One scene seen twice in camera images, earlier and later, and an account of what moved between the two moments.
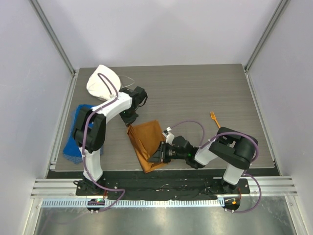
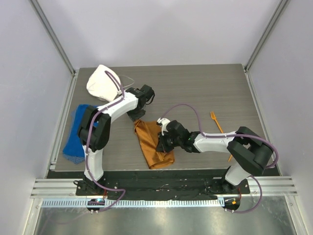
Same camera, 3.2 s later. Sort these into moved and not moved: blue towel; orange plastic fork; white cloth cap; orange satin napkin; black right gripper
Moved: black right gripper; orange satin napkin
Not moved: white cloth cap; orange plastic fork; blue towel
